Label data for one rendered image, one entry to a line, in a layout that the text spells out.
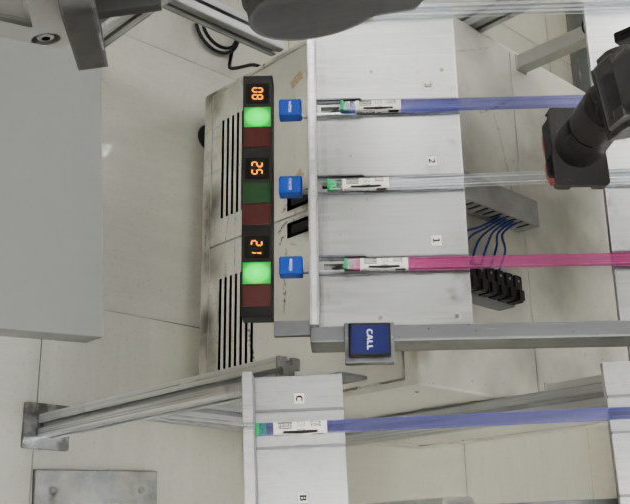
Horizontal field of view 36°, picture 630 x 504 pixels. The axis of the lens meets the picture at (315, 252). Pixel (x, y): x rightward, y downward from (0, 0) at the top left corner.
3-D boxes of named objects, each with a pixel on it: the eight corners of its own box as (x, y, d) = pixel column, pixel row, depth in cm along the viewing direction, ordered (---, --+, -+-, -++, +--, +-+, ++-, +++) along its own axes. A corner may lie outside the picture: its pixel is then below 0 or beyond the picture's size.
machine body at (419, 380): (177, 428, 188) (418, 383, 145) (187, 105, 210) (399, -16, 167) (399, 451, 231) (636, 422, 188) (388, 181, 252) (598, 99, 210)
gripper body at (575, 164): (594, 114, 119) (616, 85, 112) (605, 191, 115) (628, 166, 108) (543, 114, 118) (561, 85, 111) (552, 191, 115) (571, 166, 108)
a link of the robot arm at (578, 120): (579, 82, 105) (595, 128, 103) (639, 72, 106) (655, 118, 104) (560, 111, 111) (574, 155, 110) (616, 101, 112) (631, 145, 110)
